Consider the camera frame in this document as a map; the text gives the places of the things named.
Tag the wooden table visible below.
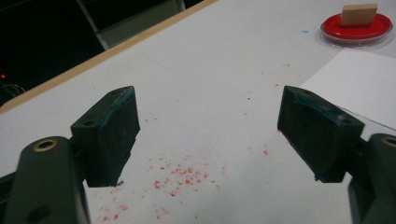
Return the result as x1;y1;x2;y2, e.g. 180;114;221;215
0;0;219;116

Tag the white paper sheet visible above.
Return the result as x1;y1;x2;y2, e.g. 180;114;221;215
300;48;396;132

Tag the round red ink pad dish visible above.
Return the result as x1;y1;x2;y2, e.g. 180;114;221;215
319;12;394;49

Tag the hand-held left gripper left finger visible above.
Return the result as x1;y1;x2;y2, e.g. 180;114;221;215
70;85;141;189

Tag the wooden stamp block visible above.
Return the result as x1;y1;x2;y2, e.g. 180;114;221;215
339;3;379;28

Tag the large white table cover sheet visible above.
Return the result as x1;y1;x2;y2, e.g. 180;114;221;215
0;0;396;224

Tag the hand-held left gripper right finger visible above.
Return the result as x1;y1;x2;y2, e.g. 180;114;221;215
276;85;366;184

